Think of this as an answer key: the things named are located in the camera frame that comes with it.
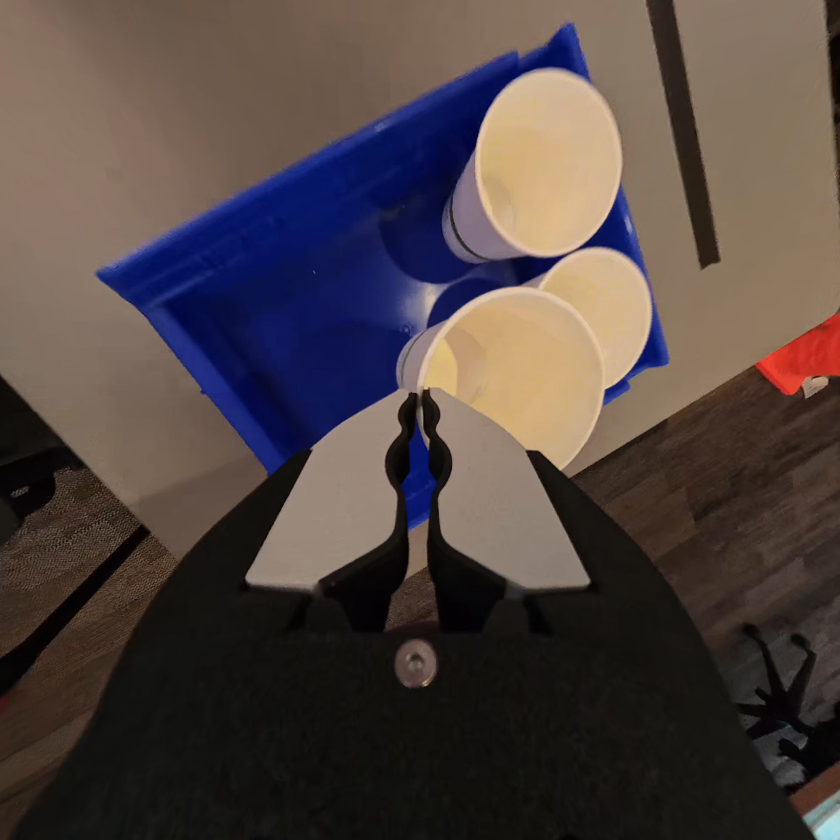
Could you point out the white paper tag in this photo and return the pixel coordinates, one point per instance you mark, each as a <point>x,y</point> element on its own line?
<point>814,387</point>

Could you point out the white paper cup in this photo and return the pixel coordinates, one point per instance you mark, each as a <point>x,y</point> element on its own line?
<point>525,380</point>
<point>551,164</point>

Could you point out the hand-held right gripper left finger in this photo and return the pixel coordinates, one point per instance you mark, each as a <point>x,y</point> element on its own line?
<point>328,512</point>

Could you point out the blue plastic bin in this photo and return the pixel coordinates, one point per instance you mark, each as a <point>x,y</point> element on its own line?
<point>295,315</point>

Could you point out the group of white paper cups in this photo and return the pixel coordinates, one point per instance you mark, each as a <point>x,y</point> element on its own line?
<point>610,302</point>

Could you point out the orange traffic cone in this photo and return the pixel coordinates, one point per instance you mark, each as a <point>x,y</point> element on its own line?
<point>800,354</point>

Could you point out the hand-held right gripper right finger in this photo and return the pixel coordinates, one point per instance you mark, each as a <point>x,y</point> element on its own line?
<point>505,512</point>

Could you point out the black chair base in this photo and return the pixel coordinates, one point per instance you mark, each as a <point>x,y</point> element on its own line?
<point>781,709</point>

